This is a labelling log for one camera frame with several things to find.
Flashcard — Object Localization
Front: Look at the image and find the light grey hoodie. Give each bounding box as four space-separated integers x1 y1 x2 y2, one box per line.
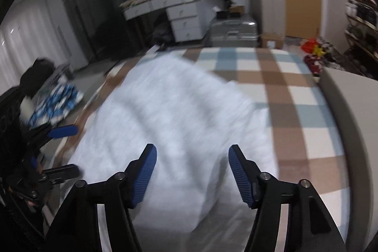
70 54 278 233

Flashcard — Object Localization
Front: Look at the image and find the blue plaid shirt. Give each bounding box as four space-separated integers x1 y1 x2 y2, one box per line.
28 83 83 128

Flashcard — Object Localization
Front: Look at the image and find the black bag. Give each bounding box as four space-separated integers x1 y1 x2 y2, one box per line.
19 58 55 98

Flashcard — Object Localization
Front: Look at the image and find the checkered bed sheet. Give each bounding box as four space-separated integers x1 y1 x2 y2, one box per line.
55 47 349 244

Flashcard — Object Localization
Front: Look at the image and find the white curtain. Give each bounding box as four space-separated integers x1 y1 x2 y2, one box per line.
0 0 69 93

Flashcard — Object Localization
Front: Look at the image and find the black wardrobe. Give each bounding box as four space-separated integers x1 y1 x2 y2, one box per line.
63 0 139 62

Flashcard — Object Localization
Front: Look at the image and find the white drawer desk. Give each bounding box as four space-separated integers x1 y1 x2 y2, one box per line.
120 0 207 43

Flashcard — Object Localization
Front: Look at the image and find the red orange toy pile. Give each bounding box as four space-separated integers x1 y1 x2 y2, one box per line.
301 38 332 58

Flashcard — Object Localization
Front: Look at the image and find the cardboard box on floor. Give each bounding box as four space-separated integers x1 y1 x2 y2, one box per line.
260 33 284 49

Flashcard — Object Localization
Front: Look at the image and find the silver lying suitcase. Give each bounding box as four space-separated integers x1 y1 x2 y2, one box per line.
209 15 259 48

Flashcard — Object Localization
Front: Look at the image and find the bamboo shoe rack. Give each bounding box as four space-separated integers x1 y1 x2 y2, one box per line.
345 0 377 78

